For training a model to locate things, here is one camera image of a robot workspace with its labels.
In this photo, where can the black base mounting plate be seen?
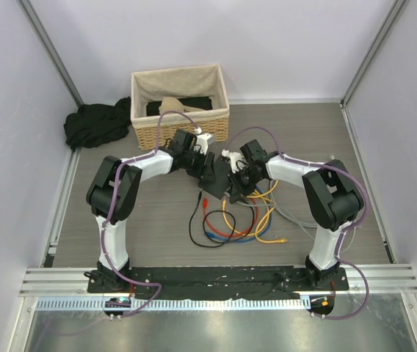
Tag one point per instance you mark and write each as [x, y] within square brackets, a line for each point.
[235, 282]

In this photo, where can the wicker basket with liner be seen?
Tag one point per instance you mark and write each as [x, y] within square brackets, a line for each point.
[180, 82]

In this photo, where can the beige object in basket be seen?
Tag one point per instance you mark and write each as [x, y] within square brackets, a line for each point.
[174, 104]

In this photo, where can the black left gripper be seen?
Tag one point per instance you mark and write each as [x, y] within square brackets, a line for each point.
[207, 173]

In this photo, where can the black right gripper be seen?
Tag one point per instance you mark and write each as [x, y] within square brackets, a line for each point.
[238, 191]

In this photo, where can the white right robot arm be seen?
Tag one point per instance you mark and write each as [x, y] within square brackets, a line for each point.
[333, 197]

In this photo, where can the black network switch box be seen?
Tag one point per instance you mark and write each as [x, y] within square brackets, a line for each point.
[222, 183]

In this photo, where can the black cloth pile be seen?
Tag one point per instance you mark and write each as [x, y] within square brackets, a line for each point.
[95, 124]

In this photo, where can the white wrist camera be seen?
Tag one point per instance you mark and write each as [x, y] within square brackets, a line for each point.
[235, 159]
[203, 141]

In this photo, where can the black cloth in basket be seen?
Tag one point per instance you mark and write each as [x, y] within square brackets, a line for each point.
[152, 108]

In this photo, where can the aluminium front rail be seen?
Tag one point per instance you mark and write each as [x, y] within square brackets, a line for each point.
[85, 288]

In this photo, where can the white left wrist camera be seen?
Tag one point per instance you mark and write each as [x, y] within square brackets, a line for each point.
[203, 141]

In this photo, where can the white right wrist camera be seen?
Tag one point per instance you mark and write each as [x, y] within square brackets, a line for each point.
[235, 159]

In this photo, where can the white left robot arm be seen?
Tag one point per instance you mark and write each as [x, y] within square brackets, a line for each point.
[113, 192]

